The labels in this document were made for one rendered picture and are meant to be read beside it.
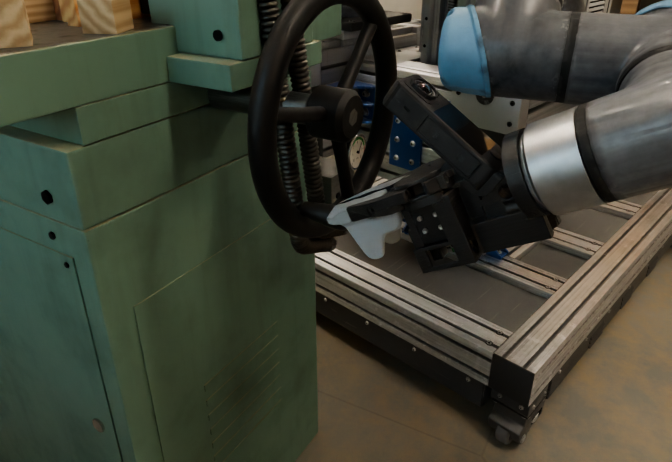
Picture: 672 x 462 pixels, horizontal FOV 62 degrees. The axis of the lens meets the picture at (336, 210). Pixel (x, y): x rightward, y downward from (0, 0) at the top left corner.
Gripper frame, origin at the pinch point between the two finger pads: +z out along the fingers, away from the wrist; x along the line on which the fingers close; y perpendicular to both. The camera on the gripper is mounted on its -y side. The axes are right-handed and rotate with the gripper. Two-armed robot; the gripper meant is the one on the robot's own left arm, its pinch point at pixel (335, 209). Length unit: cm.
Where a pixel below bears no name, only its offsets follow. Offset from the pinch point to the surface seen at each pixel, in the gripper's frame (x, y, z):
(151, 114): -1.2, -17.3, 17.4
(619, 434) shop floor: 66, 81, 7
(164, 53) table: 1.8, -22.8, 14.2
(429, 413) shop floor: 50, 62, 41
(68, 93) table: -10.8, -21.1, 15.2
